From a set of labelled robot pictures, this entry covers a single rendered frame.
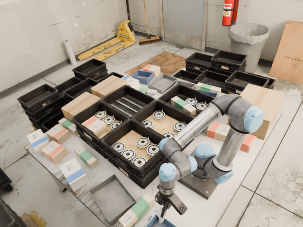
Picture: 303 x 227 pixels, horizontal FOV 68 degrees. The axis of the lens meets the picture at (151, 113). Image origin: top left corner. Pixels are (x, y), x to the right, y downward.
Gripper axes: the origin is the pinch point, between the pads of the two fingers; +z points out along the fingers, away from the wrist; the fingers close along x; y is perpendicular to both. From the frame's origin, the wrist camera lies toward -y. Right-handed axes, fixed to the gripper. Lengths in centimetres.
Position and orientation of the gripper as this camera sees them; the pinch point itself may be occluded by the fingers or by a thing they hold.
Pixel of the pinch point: (170, 213)
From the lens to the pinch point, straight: 132.5
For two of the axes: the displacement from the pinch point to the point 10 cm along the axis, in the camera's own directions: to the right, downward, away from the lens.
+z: 0.3, 8.0, 5.9
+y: -7.5, -3.7, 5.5
